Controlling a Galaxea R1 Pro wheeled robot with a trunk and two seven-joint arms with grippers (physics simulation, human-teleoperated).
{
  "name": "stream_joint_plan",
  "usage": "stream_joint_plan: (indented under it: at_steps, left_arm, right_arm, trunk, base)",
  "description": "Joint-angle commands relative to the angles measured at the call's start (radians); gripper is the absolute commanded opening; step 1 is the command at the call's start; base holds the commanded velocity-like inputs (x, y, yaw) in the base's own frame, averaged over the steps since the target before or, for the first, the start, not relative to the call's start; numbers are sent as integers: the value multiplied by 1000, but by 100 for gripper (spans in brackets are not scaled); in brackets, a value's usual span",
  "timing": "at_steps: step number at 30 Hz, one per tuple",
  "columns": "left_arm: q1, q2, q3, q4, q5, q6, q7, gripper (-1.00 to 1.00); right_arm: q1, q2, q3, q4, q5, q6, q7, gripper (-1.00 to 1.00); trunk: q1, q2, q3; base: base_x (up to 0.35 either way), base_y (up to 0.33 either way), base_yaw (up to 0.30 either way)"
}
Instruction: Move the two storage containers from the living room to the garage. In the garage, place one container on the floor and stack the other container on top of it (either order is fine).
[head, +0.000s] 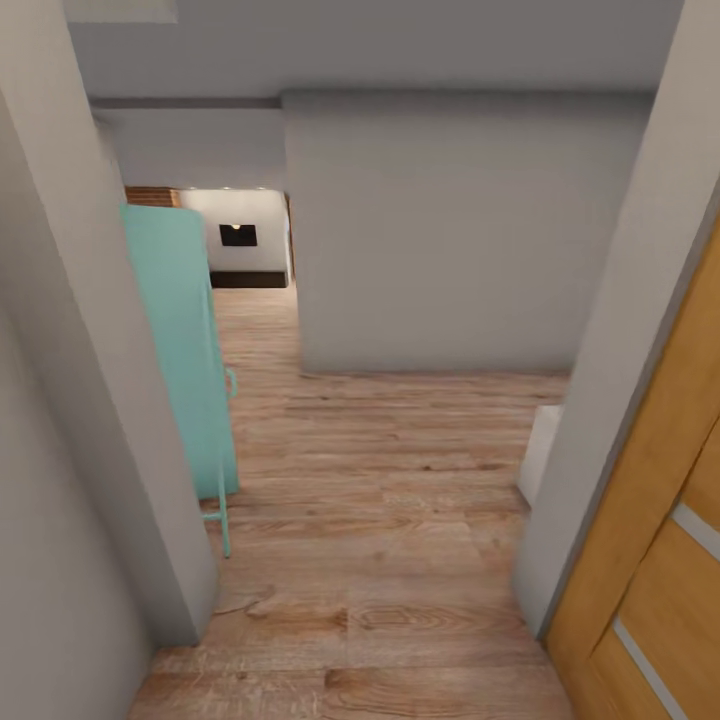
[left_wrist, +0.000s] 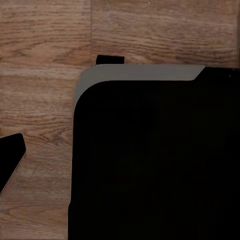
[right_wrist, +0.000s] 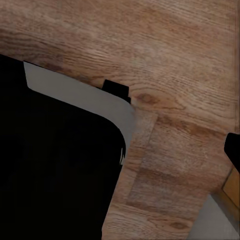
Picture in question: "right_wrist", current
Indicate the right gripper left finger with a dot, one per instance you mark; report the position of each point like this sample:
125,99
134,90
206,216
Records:
12,149

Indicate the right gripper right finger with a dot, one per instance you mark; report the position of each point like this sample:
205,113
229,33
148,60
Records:
232,149

